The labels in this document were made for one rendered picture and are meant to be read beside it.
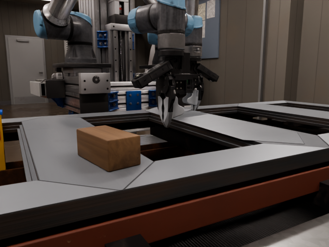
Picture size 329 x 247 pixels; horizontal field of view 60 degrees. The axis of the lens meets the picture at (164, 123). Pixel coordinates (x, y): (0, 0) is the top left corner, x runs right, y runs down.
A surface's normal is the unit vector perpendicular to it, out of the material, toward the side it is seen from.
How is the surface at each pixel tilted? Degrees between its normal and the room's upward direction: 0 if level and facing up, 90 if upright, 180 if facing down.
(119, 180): 0
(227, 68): 90
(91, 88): 90
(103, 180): 0
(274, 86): 90
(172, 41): 90
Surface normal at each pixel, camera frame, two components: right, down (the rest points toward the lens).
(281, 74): -0.83, 0.10
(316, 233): 0.00, -0.98
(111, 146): 0.63, 0.14
